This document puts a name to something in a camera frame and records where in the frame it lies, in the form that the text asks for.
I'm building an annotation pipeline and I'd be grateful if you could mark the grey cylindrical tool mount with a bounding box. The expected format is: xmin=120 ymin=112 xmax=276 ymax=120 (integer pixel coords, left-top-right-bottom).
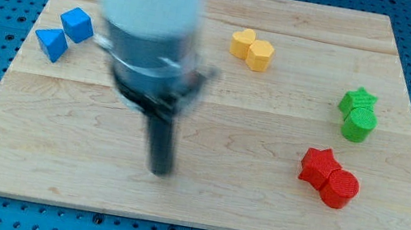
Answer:
xmin=96 ymin=21 xmax=217 ymax=122

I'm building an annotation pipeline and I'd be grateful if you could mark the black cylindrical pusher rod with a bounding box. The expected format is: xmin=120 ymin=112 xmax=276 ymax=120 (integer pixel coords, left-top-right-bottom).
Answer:
xmin=146 ymin=115 xmax=175 ymax=176

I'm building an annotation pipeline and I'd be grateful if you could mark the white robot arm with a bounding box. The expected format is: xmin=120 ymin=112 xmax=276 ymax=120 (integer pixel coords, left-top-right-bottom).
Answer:
xmin=98 ymin=0 xmax=217 ymax=176

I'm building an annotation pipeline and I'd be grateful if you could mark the blue cube block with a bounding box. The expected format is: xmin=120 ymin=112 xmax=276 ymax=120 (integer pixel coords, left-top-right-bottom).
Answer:
xmin=60 ymin=7 xmax=93 ymax=44

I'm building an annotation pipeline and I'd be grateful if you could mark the yellow heart block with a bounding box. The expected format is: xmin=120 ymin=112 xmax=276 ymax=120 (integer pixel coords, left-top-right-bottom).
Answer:
xmin=229 ymin=28 xmax=257 ymax=59

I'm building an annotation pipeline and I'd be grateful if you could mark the blue triangular block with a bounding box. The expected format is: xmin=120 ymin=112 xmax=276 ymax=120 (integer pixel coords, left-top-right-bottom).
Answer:
xmin=35 ymin=28 xmax=69 ymax=63

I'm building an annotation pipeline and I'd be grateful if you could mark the yellow pentagon block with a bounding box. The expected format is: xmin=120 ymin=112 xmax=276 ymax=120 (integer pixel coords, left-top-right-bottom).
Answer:
xmin=245 ymin=40 xmax=275 ymax=72

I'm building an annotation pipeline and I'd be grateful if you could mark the light wooden board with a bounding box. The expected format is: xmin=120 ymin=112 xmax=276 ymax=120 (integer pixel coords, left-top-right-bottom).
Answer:
xmin=0 ymin=0 xmax=411 ymax=230

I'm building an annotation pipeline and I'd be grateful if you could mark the red star block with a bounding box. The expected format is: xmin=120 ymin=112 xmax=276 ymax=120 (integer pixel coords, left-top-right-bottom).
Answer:
xmin=298 ymin=148 xmax=343 ymax=190

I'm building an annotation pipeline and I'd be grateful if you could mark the red cylinder block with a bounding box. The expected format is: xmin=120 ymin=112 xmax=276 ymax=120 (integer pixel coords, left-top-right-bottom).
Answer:
xmin=319 ymin=170 xmax=360 ymax=209

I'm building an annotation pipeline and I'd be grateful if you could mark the green cylinder block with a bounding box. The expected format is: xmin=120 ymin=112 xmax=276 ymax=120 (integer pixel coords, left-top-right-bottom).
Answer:
xmin=341 ymin=107 xmax=378 ymax=143

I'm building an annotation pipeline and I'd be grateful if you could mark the green star block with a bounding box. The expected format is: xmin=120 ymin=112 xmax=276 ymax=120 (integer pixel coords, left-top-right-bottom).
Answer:
xmin=338 ymin=87 xmax=378 ymax=120

